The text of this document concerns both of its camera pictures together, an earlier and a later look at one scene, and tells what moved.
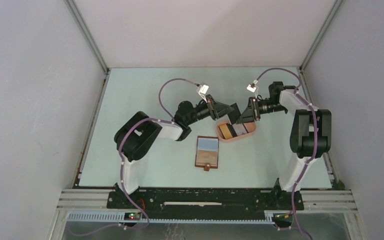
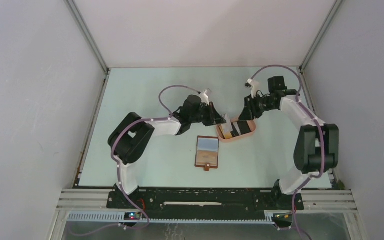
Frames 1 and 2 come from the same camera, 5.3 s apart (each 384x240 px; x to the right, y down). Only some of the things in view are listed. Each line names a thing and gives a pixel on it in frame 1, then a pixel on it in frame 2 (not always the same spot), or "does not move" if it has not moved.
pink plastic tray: (250, 126) does not move
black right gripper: (247, 116) does not move
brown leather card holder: (206, 152) does not move
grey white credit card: (239, 129) → (227, 126)
